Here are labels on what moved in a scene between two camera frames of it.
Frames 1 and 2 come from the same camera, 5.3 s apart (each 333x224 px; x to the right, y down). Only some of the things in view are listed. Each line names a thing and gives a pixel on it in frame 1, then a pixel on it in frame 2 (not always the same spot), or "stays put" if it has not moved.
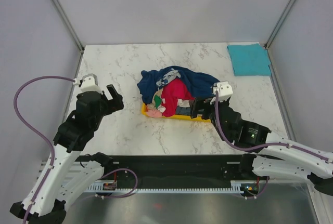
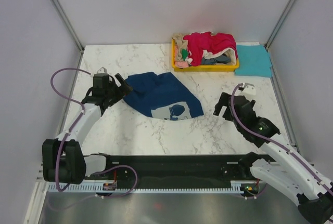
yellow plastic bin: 181,117 to 202,67
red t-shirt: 173,91 to 207,42
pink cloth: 154,113 to 181,64
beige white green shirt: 156,104 to 182,53
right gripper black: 198,103 to 222,101
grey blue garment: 180,110 to 222,58
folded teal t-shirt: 251,60 stays put
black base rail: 180,171 stays put
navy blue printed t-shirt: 200,86 to 161,96
